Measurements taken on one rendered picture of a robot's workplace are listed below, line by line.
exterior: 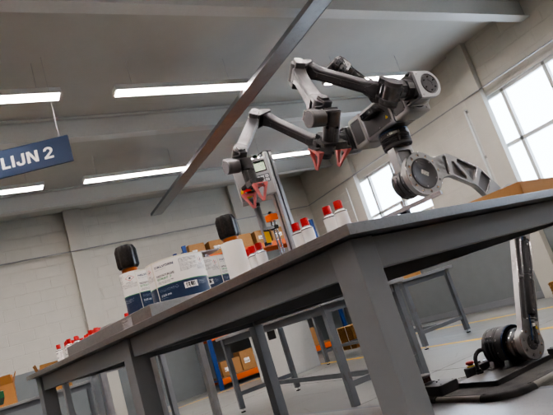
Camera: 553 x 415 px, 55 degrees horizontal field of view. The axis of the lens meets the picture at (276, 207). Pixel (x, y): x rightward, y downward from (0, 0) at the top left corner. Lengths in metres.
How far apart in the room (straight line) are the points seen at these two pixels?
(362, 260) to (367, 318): 0.10
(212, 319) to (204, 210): 9.46
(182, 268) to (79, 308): 8.02
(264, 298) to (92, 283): 8.70
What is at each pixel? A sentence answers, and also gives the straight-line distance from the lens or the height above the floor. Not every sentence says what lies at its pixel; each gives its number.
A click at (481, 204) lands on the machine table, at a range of 1.25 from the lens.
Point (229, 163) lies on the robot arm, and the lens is 2.22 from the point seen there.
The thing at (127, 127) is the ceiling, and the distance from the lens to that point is 6.89.
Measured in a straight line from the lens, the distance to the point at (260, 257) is 2.40.
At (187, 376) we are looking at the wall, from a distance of 10.03.
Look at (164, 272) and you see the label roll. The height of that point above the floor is 0.98.
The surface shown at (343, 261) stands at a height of 0.78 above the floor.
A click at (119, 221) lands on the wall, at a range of 10.25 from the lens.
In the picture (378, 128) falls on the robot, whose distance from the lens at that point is 2.48.
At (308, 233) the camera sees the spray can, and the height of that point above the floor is 1.02.
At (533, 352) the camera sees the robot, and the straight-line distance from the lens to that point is 2.50.
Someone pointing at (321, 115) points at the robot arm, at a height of 1.30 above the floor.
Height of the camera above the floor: 0.70
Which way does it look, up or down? 12 degrees up
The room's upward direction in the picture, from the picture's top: 18 degrees counter-clockwise
